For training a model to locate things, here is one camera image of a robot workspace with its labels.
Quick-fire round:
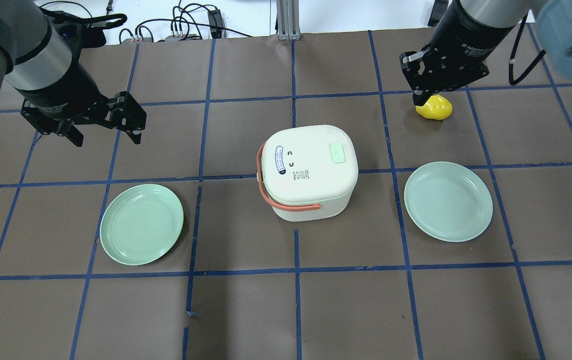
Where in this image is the green plate far side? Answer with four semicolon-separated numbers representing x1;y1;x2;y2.
99;183;184;266

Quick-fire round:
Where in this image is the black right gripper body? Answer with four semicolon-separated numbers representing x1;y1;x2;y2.
399;14;512;96

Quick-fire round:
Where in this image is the aluminium frame post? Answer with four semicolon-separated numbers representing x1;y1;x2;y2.
276;0;302;41

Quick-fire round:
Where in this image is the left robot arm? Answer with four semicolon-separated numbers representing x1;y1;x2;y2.
0;0;147;147

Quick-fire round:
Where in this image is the green plate near lemon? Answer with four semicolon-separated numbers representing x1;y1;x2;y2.
404;161;494;243

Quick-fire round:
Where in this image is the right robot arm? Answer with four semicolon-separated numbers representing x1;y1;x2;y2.
399;0;572;106

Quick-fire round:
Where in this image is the yellow lemon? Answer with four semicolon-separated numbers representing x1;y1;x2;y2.
415;95;454;121

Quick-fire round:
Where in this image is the white rice cooker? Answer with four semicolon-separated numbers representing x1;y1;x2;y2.
255;124;359;223

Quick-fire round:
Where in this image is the black power adapter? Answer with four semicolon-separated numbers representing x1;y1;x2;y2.
207;9;225;39

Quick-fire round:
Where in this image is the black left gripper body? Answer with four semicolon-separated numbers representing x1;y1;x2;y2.
20;63;147;138

